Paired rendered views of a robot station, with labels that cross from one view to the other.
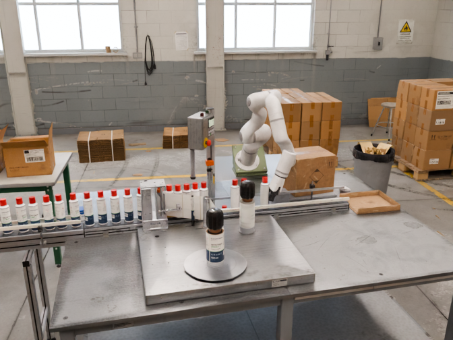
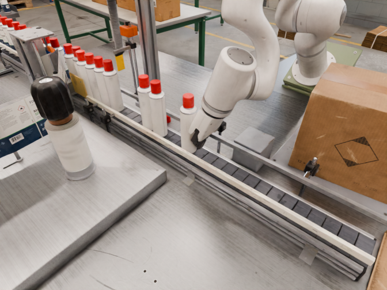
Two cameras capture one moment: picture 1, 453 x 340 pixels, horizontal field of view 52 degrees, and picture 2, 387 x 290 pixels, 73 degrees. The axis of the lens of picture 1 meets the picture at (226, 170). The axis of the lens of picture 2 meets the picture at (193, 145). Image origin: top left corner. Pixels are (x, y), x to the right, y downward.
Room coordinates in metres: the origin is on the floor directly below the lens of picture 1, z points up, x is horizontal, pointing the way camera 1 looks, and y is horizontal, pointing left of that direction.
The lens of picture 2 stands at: (2.31, -0.78, 1.46)
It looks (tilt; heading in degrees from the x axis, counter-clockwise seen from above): 40 degrees down; 53
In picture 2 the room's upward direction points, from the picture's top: straight up
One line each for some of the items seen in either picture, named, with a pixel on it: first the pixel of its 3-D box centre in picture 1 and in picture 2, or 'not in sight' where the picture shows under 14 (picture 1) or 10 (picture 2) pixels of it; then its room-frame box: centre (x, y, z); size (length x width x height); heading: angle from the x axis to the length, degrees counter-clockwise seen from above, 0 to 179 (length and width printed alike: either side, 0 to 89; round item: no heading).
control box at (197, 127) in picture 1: (201, 130); not in sight; (2.68, 0.15, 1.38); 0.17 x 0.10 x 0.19; 158
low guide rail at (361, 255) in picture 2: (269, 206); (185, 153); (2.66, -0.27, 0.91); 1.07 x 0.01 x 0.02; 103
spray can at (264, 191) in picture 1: (264, 192); (188, 124); (2.69, -0.24, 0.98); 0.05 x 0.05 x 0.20
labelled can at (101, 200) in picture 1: (102, 207); not in sight; (2.46, 0.72, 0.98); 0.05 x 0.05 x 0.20
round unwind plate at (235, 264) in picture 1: (215, 264); not in sight; (2.00, 0.05, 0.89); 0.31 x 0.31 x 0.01
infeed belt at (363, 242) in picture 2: (222, 214); (136, 125); (2.63, 0.02, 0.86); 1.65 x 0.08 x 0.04; 103
